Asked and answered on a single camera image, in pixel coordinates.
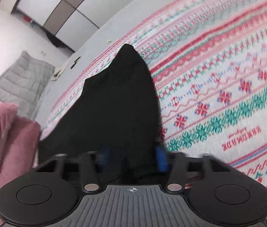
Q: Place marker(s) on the printed knit-pattern blanket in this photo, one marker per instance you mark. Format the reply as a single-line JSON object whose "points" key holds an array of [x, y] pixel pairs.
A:
{"points": [[218, 75]]}

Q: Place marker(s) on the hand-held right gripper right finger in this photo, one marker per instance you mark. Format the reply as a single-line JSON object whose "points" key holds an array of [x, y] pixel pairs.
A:
{"points": [[160, 159]]}

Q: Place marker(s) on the dark bundle on floor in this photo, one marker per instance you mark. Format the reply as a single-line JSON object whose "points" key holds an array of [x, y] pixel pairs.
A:
{"points": [[57, 40]]}

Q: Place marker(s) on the person's left forearm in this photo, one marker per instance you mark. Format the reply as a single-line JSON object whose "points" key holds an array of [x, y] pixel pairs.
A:
{"points": [[10, 141]]}

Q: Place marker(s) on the white and brown wardrobe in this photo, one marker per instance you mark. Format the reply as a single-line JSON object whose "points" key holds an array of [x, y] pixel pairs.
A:
{"points": [[76, 7]]}

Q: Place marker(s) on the grey fleece bed cover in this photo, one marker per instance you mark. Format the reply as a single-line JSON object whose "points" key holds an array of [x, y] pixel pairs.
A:
{"points": [[105, 30]]}

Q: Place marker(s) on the black pants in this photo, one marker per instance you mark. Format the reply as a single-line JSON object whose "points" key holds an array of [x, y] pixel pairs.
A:
{"points": [[114, 104]]}

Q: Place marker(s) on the grey quilted mat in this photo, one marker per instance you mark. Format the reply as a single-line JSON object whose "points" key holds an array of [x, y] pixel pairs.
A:
{"points": [[17, 82]]}

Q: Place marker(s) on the small dark scrap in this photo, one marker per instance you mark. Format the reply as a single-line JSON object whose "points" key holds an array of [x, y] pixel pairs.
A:
{"points": [[75, 62]]}

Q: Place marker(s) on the red object on floor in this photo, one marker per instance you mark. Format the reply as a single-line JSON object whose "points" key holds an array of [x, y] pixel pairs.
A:
{"points": [[27, 19]]}

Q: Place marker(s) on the small pale scrap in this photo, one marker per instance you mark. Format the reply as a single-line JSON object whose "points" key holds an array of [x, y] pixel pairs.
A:
{"points": [[58, 73]]}

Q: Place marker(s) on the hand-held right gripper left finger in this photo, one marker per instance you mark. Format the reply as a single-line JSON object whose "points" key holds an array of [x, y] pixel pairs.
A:
{"points": [[104, 156]]}

